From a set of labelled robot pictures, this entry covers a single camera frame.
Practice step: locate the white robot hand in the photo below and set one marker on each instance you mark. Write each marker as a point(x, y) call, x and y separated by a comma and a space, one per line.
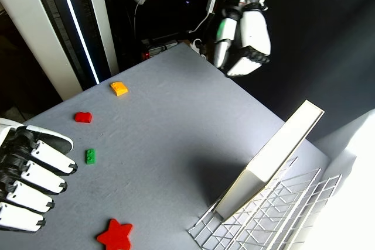
point(255, 33)
point(26, 194)

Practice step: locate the beige paperback book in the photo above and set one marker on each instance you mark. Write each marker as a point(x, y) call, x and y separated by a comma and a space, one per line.
point(278, 150)

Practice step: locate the green toy block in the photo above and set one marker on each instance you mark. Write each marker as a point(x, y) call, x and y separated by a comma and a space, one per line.
point(90, 156)

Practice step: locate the red toy block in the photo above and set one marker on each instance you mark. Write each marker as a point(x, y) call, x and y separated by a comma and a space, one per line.
point(83, 117)

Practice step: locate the red star toy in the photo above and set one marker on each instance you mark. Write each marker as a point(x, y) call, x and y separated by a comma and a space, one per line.
point(114, 235)

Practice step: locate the grey device with red light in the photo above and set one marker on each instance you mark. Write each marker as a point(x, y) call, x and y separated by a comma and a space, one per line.
point(158, 49)

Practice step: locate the orange toy block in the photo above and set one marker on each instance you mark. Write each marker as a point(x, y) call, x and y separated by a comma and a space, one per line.
point(119, 89)

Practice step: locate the grey table cloth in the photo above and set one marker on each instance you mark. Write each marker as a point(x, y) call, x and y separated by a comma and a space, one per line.
point(161, 144)

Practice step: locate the white pillar with light strip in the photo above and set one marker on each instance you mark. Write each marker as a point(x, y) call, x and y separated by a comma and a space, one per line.
point(29, 13)

